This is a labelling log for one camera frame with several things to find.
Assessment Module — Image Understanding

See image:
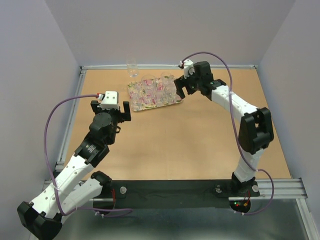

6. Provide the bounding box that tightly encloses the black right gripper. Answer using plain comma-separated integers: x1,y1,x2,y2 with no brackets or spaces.
173,67,202,99

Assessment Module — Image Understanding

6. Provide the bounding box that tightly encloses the clear faceted glass tumbler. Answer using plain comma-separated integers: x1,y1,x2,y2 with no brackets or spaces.
160,71,175,85

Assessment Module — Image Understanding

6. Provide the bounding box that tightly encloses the small clear glass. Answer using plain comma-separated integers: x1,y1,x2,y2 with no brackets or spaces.
154,91,166,106

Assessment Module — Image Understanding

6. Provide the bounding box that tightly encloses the tall clear glass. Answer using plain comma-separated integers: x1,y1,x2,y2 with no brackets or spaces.
126,54,139,78

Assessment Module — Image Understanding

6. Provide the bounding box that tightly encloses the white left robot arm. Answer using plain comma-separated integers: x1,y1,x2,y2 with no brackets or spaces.
17,97,131,240

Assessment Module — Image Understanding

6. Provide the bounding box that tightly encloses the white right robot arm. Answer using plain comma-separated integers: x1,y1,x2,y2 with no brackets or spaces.
174,59,274,195

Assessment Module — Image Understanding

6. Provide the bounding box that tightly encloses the floral patterned tray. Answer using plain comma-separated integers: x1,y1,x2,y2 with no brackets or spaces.
127,77,182,112

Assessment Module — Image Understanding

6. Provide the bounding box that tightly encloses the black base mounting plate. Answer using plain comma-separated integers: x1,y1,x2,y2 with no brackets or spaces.
93,179,260,211

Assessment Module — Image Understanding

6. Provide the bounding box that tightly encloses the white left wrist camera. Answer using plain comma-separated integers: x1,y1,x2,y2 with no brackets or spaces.
100,91,120,110

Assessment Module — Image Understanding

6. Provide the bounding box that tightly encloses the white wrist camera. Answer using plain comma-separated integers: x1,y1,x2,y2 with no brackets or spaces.
100,91,120,110
178,59,195,79

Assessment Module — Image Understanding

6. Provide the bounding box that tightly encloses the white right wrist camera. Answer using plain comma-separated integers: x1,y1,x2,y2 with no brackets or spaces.
178,59,195,79

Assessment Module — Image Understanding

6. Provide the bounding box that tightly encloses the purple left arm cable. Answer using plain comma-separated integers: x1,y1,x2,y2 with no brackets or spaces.
43,93,135,218

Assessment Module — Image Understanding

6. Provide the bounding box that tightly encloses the aluminium front frame rail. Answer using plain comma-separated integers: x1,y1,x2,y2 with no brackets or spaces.
48,177,307,203

